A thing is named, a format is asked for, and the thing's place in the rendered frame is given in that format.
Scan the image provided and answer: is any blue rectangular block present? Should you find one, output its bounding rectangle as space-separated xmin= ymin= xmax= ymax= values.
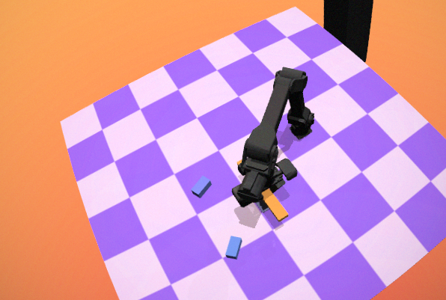
xmin=191 ymin=176 xmax=212 ymax=198
xmin=226 ymin=236 xmax=242 ymax=259

